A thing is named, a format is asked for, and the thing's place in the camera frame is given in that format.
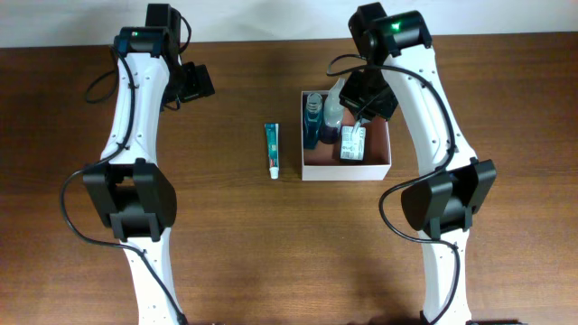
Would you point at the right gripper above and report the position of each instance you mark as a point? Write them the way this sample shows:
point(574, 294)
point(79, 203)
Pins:
point(369, 102)

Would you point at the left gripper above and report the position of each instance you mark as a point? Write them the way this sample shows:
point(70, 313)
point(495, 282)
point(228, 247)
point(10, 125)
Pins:
point(199, 84)

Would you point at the clear spray bottle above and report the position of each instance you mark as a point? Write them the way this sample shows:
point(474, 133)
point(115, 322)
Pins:
point(333, 112)

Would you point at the green soap box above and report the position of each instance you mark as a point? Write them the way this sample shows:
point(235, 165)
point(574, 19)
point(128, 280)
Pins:
point(352, 146)

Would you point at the teal mouthwash bottle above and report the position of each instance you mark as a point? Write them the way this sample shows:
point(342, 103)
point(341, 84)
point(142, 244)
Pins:
point(312, 120)

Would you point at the green toothpaste tube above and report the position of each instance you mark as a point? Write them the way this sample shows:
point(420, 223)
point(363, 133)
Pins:
point(272, 133)

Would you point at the blue white toothbrush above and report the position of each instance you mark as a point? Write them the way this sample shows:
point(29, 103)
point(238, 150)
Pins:
point(357, 126)

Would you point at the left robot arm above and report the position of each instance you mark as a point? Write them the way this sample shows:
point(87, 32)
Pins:
point(128, 190)

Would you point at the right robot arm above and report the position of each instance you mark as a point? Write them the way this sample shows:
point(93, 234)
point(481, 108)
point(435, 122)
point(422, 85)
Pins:
point(398, 70)

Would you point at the white square cardboard box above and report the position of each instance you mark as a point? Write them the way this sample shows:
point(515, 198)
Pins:
point(323, 163)

